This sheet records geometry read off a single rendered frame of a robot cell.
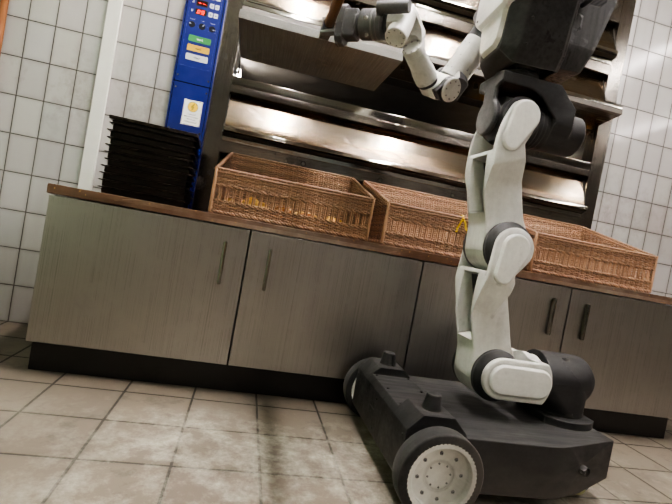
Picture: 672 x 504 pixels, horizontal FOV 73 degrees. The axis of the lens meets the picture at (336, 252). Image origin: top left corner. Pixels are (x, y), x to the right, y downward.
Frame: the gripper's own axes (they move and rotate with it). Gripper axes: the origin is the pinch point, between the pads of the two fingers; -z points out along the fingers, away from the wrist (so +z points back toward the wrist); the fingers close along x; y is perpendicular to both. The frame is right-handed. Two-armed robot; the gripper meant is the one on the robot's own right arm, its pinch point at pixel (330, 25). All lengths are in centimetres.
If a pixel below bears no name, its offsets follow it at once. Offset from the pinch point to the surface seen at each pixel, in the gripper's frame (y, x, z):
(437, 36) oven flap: -84, 37, 10
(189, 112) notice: -21, -24, -71
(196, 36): -20, 7, -73
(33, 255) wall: 6, -93, -114
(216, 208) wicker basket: 5, -62, -28
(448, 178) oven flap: -87, -28, 27
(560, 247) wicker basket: -69, -53, 77
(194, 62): -20, -3, -72
